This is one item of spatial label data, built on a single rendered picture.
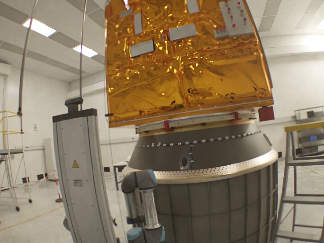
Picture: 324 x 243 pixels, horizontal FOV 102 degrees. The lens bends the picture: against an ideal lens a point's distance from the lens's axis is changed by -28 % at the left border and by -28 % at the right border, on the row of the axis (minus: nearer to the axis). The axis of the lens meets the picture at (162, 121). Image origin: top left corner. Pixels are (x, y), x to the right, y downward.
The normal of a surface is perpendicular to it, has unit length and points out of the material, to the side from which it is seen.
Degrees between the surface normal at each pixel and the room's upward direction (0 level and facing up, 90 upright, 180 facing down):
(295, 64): 90
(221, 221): 90
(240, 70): 88
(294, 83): 90
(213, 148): 62
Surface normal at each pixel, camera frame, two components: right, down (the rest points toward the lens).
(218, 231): -0.08, -0.07
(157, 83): -0.31, -0.09
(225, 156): 0.00, -0.54
